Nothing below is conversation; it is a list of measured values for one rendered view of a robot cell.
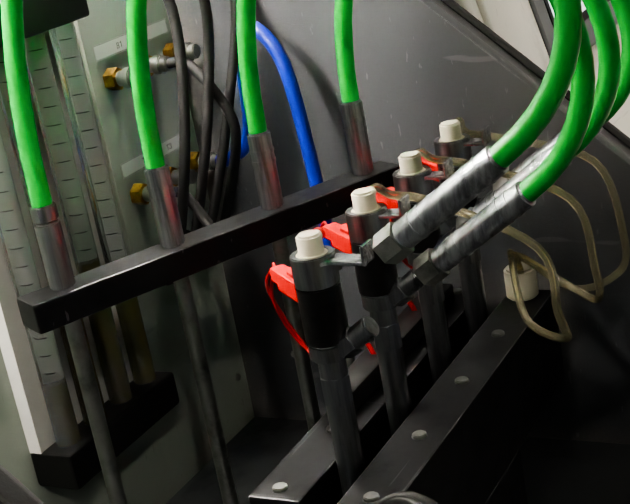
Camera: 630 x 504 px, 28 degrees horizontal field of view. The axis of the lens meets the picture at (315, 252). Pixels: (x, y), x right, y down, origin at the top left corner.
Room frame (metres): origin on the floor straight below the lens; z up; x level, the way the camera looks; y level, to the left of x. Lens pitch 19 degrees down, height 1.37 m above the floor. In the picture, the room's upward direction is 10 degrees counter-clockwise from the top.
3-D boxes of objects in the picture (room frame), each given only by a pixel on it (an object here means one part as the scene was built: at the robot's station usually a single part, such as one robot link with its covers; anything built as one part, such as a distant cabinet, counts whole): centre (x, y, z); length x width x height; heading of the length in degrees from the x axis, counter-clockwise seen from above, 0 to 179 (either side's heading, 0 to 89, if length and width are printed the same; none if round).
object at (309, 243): (0.72, 0.00, 1.12); 0.02 x 0.02 x 0.03
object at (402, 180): (0.85, -0.09, 1.02); 0.05 x 0.03 x 0.21; 60
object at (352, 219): (0.79, -0.05, 1.02); 0.05 x 0.03 x 0.21; 60
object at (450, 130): (0.93, -0.12, 1.12); 0.02 x 0.02 x 0.03
